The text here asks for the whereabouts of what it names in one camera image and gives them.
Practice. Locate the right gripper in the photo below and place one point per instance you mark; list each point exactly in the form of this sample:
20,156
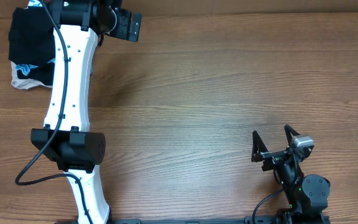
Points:
276,154

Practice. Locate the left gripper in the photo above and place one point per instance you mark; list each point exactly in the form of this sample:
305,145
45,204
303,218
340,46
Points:
132,27

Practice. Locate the black t-shirt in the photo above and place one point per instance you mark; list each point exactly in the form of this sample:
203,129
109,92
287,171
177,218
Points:
31,39

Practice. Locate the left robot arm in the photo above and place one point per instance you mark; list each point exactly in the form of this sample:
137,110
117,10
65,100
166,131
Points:
65,138

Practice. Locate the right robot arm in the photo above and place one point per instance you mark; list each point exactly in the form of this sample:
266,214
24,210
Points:
307,195

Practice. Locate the black garment in pile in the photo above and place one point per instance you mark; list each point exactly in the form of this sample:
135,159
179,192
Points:
43,74

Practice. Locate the beige garment in pile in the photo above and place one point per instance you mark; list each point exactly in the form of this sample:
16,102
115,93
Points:
24,84

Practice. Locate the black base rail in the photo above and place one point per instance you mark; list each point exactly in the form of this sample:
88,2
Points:
197,220

